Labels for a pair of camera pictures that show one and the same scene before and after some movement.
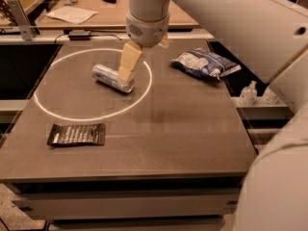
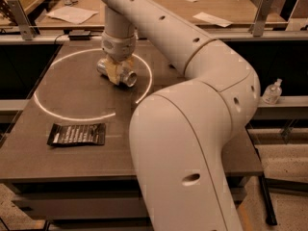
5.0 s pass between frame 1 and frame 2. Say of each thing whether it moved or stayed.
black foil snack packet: stayed
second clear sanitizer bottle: stayed
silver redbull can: moved
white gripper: moved
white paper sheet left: stayed
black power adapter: stayed
